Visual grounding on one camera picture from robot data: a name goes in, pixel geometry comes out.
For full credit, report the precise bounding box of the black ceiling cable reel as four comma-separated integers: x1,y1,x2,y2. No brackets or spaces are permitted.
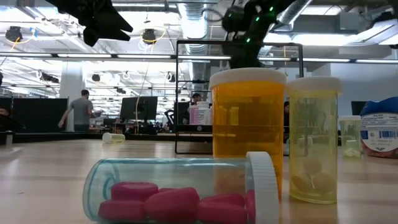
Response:
4,26,32,45
139,26,169,45

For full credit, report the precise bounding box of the yellow bottle with white pills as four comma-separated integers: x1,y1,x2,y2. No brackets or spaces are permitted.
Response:
337,115,363,159

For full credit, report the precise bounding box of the black room partition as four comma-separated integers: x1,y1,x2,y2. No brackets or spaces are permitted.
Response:
0,97,68,134

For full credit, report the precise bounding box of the person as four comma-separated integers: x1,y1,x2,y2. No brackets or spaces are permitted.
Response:
190,92,203,106
57,89,95,133

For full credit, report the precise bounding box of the wooden shelf black metal frame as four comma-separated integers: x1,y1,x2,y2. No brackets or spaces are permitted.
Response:
174,39,305,156

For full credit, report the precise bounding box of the white building pillar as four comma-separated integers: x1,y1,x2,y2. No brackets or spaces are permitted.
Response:
59,62,86,133

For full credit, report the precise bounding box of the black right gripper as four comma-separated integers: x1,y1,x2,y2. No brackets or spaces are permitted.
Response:
229,42,265,70

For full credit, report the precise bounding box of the black computer monitor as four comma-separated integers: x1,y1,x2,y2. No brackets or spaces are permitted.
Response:
351,101,365,116
119,96,159,123

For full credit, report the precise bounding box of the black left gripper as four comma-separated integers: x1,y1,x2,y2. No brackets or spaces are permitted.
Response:
46,0,134,47

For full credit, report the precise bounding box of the large orange pill bottle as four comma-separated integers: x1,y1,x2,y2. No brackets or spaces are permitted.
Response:
208,67,287,200

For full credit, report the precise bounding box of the teal bottle with red pills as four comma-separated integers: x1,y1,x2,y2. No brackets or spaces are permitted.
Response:
82,151,280,224

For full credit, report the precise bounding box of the pale yellow pill bottle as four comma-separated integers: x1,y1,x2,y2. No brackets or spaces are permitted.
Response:
102,132,126,144

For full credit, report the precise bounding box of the black metal rig frame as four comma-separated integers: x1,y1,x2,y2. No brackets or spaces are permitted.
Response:
0,131,215,146

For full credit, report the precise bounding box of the clear jar blue lid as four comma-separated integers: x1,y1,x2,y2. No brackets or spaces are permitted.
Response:
359,96,398,159

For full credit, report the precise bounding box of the yellow bottle with tan pills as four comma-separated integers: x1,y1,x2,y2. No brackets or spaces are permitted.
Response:
285,76,343,205

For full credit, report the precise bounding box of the white bottle blue label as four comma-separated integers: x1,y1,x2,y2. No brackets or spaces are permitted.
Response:
198,101,213,126

